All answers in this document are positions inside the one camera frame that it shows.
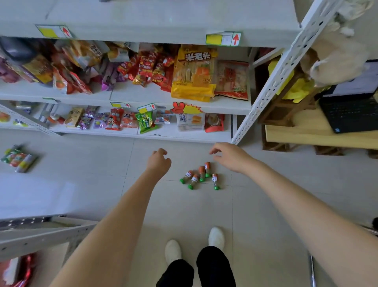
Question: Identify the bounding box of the person's left hand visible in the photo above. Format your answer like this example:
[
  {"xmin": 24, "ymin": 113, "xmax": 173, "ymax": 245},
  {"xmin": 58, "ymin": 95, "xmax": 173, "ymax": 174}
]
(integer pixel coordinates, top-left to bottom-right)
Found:
[{"xmin": 146, "ymin": 148, "xmax": 172, "ymax": 179}]

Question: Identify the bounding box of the person's right hand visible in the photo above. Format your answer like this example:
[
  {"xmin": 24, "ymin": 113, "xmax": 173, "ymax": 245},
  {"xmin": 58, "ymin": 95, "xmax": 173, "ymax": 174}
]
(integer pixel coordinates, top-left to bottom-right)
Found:
[{"xmin": 209, "ymin": 142, "xmax": 255, "ymax": 174}]

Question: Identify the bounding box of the person's right forearm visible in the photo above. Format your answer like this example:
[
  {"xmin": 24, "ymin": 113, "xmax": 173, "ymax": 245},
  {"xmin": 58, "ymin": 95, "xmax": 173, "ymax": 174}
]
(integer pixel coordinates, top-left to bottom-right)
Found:
[{"xmin": 245, "ymin": 159, "xmax": 378, "ymax": 287}]

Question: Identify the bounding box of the person's left forearm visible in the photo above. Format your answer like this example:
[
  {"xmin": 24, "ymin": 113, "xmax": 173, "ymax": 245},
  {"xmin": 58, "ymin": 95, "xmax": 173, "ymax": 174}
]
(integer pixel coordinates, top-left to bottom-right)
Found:
[{"xmin": 50, "ymin": 169, "xmax": 166, "ymax": 287}]

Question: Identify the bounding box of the red pouch packet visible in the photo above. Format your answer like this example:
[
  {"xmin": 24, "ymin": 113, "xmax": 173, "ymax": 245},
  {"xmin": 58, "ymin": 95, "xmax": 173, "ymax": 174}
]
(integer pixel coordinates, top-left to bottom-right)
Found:
[{"xmin": 204, "ymin": 113, "xmax": 225, "ymax": 133}]

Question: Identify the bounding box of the green snack packet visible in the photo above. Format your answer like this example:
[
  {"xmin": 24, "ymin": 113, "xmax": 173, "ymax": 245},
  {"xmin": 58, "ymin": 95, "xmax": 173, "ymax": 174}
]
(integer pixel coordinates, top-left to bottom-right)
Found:
[{"xmin": 135, "ymin": 111, "xmax": 160, "ymax": 134}]

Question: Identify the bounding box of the white cake pack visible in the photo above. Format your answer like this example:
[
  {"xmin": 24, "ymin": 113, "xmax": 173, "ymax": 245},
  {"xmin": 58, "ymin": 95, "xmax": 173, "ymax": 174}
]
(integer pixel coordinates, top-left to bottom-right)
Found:
[{"xmin": 177, "ymin": 113, "xmax": 205, "ymax": 131}]

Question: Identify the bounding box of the orange snack packet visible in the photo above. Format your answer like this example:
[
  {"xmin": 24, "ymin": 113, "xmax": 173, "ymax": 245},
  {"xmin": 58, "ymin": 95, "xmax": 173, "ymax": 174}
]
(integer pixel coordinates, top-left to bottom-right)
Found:
[{"xmin": 122, "ymin": 112, "xmax": 139, "ymax": 129}]

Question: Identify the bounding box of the red rabbit starburst shelf tag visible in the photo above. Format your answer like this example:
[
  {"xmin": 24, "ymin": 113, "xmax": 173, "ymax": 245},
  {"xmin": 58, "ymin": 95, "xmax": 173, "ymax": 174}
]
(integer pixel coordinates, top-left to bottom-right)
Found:
[{"xmin": 171, "ymin": 102, "xmax": 204, "ymax": 115}]

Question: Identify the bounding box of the red cartoon snack packet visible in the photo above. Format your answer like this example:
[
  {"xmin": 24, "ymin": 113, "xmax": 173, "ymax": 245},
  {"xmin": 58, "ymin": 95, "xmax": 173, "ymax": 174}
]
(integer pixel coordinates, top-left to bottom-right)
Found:
[{"xmin": 105, "ymin": 108, "xmax": 125, "ymax": 131}]

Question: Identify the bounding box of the pink purple snack packet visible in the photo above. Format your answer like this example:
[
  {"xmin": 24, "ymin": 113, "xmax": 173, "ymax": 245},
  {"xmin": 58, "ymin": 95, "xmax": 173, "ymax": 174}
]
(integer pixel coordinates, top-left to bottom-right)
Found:
[{"xmin": 93, "ymin": 112, "xmax": 111, "ymax": 129}]

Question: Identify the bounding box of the red and white cracker bag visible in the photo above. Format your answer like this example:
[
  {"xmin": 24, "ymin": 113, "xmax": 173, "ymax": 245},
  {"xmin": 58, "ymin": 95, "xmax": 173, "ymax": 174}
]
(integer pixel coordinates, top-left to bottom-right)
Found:
[{"xmin": 216, "ymin": 60, "xmax": 250, "ymax": 101}]

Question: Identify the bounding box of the dark wooden stool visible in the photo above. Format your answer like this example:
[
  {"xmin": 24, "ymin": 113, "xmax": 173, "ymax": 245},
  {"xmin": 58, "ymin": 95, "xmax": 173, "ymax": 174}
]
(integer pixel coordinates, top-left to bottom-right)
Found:
[{"xmin": 258, "ymin": 70, "xmax": 317, "ymax": 128}]

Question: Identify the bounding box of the large yellow snack bag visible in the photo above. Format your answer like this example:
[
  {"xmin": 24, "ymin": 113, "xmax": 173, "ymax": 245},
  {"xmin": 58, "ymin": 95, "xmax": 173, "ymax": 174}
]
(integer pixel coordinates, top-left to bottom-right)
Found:
[{"xmin": 171, "ymin": 44, "xmax": 219, "ymax": 103}]

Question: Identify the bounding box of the purple candy packet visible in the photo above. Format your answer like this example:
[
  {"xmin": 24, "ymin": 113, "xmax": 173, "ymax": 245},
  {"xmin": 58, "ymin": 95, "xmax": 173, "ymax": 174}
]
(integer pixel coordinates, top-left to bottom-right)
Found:
[{"xmin": 76, "ymin": 106, "xmax": 98, "ymax": 130}]

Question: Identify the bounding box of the person's white right shoe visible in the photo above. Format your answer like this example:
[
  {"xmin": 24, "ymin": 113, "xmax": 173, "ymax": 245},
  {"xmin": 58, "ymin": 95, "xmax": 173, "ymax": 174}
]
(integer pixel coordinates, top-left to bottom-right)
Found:
[{"xmin": 208, "ymin": 227, "xmax": 225, "ymax": 251}]

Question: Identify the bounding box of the person's white shoe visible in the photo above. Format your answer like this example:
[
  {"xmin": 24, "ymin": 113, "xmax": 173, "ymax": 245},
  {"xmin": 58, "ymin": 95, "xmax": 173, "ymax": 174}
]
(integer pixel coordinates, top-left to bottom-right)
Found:
[
  {"xmin": 164, "ymin": 239, "xmax": 182, "ymax": 266},
  {"xmin": 208, "ymin": 227, "xmax": 225, "ymax": 251}
]

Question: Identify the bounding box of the light wooden table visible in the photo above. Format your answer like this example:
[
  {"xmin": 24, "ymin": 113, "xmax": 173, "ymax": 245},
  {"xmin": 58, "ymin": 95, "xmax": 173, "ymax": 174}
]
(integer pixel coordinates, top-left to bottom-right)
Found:
[{"xmin": 261, "ymin": 106, "xmax": 378, "ymax": 159}]

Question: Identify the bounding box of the beige snack packet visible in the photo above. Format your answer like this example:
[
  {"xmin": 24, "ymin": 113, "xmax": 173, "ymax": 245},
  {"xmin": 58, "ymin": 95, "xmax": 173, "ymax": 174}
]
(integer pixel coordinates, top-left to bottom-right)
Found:
[{"xmin": 64, "ymin": 107, "xmax": 85, "ymax": 128}]

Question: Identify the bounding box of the person's white left shoe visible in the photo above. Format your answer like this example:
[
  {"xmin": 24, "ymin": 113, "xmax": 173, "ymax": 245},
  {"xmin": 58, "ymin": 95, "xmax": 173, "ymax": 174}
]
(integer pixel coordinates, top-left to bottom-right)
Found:
[{"xmin": 164, "ymin": 239, "xmax": 182, "ymax": 266}]

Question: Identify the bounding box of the yellow plastic bag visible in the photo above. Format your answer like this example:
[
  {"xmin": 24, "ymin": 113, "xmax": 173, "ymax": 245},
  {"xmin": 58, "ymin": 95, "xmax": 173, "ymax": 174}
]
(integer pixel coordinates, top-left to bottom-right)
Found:
[{"xmin": 268, "ymin": 59, "xmax": 316, "ymax": 103}]

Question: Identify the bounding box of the person's right leg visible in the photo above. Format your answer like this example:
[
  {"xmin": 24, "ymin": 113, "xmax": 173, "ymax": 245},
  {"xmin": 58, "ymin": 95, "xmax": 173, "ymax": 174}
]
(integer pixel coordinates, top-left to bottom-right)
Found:
[{"xmin": 196, "ymin": 246, "xmax": 237, "ymax": 287}]

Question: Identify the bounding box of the person's leg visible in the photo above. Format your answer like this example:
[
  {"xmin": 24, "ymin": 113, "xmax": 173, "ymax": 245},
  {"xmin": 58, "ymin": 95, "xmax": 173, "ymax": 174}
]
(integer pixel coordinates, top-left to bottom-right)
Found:
[
  {"xmin": 196, "ymin": 246, "xmax": 237, "ymax": 287},
  {"xmin": 156, "ymin": 259, "xmax": 195, "ymax": 287}
]

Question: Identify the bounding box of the pile of assorted snack packets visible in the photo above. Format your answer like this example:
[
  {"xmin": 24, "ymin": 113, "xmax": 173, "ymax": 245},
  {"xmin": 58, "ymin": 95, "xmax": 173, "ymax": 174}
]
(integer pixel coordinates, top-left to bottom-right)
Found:
[{"xmin": 0, "ymin": 37, "xmax": 175, "ymax": 95}]

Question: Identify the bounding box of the person's left leg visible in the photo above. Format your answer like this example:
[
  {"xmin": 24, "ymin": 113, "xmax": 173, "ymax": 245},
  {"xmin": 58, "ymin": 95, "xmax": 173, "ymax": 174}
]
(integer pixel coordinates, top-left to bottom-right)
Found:
[{"xmin": 156, "ymin": 259, "xmax": 195, "ymax": 287}]

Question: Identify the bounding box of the white metal shelving unit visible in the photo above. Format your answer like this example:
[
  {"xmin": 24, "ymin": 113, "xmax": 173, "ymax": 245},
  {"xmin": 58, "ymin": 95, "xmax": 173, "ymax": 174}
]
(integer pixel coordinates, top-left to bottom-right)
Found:
[{"xmin": 0, "ymin": 0, "xmax": 344, "ymax": 145}]

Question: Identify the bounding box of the black laptop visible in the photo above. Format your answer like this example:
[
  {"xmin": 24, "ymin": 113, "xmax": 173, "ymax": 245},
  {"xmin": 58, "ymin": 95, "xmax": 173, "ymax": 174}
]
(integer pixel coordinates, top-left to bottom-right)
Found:
[{"xmin": 318, "ymin": 60, "xmax": 378, "ymax": 134}]

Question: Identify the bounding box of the grey metal shelf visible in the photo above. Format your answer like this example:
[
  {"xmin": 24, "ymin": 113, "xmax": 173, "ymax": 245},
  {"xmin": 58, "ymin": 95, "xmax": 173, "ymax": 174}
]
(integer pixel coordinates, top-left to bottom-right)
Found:
[{"xmin": 0, "ymin": 215, "xmax": 98, "ymax": 262}]

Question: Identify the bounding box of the colourful snack packet bundle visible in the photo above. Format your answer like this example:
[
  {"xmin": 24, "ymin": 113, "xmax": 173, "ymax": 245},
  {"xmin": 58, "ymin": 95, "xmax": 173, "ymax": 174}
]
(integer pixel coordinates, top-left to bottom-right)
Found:
[{"xmin": 1, "ymin": 144, "xmax": 38, "ymax": 174}]

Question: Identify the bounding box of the cream plastic bag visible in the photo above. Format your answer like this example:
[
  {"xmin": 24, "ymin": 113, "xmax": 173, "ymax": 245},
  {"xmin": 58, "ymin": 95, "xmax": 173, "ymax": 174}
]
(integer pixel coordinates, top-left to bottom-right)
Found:
[{"xmin": 301, "ymin": 0, "xmax": 375, "ymax": 87}]

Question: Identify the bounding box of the metal pole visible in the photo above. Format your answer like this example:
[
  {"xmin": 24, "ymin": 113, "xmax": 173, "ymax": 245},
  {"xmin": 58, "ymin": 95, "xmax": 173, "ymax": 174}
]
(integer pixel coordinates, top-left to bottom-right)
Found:
[{"xmin": 307, "ymin": 252, "xmax": 317, "ymax": 287}]

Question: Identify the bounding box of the shiny red packet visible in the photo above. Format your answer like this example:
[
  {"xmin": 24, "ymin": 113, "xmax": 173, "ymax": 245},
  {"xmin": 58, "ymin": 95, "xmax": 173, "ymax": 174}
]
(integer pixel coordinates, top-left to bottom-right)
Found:
[{"xmin": 0, "ymin": 254, "xmax": 35, "ymax": 287}]

